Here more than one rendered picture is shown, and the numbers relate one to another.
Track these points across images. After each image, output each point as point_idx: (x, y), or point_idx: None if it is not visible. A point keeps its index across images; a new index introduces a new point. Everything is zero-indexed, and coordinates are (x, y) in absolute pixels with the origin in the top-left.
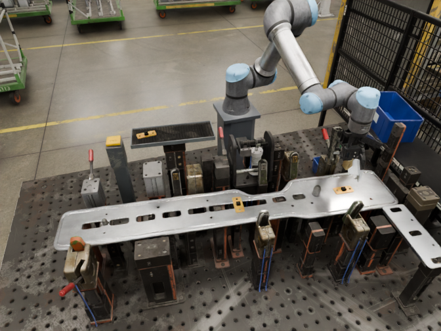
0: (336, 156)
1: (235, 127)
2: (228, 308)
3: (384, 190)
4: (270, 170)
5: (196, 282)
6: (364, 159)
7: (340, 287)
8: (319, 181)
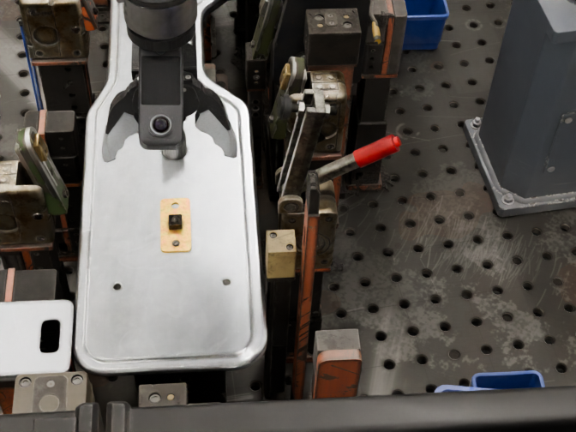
0: (283, 190)
1: (521, 2)
2: (25, 87)
3: (145, 344)
4: (273, 42)
5: (106, 44)
6: (112, 105)
7: None
8: (229, 175)
